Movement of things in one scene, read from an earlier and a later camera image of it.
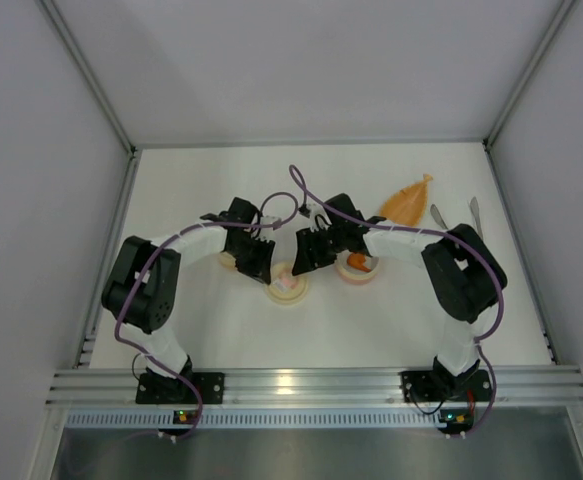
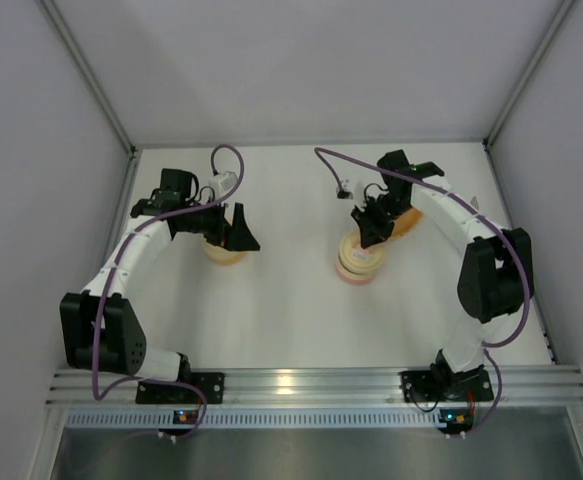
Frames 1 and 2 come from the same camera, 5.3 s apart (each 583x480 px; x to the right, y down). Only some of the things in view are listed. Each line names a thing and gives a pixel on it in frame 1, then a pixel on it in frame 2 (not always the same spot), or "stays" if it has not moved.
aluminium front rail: (512, 388) stays
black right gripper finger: (312, 252) to (375, 225)
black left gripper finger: (256, 259) to (240, 236)
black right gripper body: (318, 242) to (374, 220)
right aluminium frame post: (557, 23) stays
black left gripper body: (251, 251) to (227, 229)
